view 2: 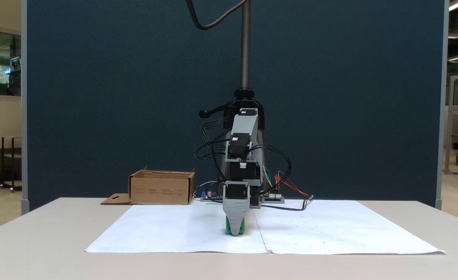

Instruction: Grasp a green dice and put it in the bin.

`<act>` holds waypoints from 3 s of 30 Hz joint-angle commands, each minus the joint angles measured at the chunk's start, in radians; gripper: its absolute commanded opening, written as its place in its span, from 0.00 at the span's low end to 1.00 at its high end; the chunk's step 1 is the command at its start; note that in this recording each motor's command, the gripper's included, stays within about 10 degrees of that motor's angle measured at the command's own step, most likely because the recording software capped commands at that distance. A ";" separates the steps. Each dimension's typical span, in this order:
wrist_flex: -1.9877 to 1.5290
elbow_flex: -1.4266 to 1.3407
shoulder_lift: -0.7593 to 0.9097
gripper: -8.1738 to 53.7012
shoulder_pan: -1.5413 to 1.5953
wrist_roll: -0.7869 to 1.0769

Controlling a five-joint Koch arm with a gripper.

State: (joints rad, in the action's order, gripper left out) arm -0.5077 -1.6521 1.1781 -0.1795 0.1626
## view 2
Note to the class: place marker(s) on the green die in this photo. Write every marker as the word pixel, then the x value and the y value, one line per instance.
pixel 227 230

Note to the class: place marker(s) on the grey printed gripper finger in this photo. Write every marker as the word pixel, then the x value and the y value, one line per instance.
pixel 236 214

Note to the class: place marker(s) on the blue power circuit board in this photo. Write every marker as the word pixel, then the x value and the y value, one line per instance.
pixel 213 195

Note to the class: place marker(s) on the dark blue partition panel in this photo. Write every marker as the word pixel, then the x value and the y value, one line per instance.
pixel 96 97

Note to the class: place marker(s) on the white paper sheet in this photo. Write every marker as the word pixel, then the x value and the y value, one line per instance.
pixel 330 229
pixel 174 229

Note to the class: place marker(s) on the black camera stand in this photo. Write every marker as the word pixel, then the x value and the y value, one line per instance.
pixel 245 58

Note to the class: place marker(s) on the framed wall window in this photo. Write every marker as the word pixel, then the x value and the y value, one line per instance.
pixel 9 62

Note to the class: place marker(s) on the brown cardboard box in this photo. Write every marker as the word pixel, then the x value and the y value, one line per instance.
pixel 160 190

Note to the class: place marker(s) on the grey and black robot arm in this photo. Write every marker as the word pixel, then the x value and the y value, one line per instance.
pixel 244 124

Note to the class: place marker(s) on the black shelf cart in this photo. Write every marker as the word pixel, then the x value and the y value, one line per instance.
pixel 3 163

